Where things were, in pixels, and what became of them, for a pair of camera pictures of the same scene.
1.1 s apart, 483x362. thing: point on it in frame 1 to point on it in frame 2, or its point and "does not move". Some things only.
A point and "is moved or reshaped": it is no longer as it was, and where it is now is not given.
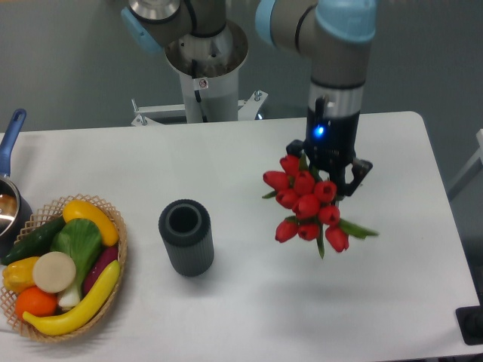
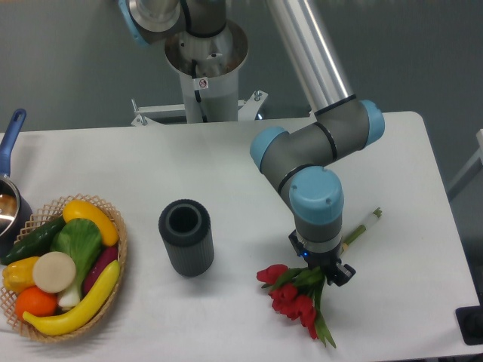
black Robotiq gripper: [330, 143] to [326, 261]
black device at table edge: [470, 320] does not move
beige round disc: [54, 271] does not move
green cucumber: [38, 242] does not move
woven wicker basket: [39, 221] does not move
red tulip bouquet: [317, 216] is moved or reshaped
